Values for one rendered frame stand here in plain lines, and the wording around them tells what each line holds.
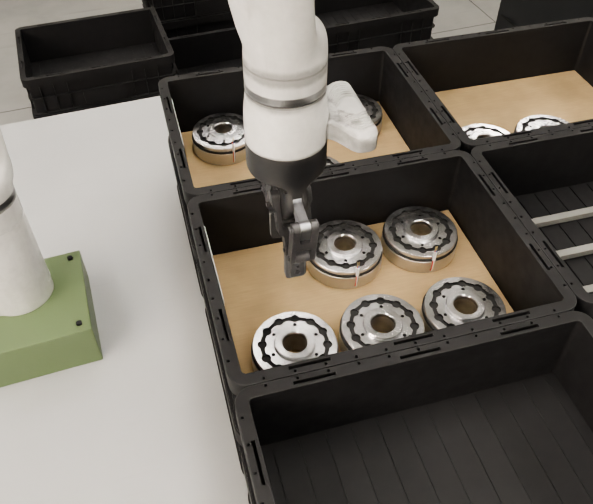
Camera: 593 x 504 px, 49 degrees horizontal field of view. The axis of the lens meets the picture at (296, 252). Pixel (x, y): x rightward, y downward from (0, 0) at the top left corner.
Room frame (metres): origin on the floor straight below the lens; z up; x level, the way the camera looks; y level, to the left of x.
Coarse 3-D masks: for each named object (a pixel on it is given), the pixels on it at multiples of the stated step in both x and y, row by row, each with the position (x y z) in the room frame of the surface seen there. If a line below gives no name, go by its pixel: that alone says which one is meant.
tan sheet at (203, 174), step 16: (384, 112) 0.98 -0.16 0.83; (384, 128) 0.93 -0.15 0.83; (192, 144) 0.89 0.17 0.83; (336, 144) 0.89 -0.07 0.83; (384, 144) 0.89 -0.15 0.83; (400, 144) 0.89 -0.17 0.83; (192, 160) 0.85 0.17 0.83; (352, 160) 0.85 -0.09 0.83; (192, 176) 0.81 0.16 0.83; (208, 176) 0.81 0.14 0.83; (224, 176) 0.81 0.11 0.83; (240, 176) 0.81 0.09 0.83
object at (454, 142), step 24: (384, 48) 1.03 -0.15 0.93; (216, 72) 0.95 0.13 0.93; (240, 72) 0.95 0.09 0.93; (408, 72) 0.95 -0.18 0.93; (168, 96) 0.88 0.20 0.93; (168, 120) 0.81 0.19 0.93; (432, 120) 0.82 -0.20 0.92; (456, 144) 0.76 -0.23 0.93; (336, 168) 0.70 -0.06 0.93; (192, 192) 0.65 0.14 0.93
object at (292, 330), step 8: (288, 328) 0.48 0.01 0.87; (296, 328) 0.48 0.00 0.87; (304, 328) 0.48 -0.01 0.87; (280, 336) 0.47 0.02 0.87; (288, 336) 0.47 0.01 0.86; (304, 336) 0.47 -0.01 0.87; (312, 336) 0.47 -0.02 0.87; (280, 344) 0.45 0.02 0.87; (312, 344) 0.45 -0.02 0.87; (280, 352) 0.44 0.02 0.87; (288, 352) 0.44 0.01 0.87; (304, 352) 0.44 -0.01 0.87; (312, 352) 0.45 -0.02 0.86; (288, 360) 0.43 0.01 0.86; (296, 360) 0.43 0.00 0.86
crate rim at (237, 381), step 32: (416, 160) 0.72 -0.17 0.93; (448, 160) 0.73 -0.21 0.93; (224, 192) 0.65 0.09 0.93; (256, 192) 0.65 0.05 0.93; (192, 224) 0.59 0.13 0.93; (512, 224) 0.59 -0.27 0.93; (544, 256) 0.54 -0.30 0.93; (224, 320) 0.44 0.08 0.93; (480, 320) 0.44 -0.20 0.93; (512, 320) 0.44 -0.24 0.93; (224, 352) 0.40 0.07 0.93; (352, 352) 0.40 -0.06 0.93; (384, 352) 0.40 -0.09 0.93
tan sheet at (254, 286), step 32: (224, 256) 0.63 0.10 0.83; (256, 256) 0.63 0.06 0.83; (384, 256) 0.63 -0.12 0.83; (224, 288) 0.57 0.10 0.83; (256, 288) 0.57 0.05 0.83; (288, 288) 0.57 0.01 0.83; (320, 288) 0.57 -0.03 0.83; (352, 288) 0.57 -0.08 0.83; (384, 288) 0.57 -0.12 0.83; (416, 288) 0.57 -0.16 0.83; (256, 320) 0.52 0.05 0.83
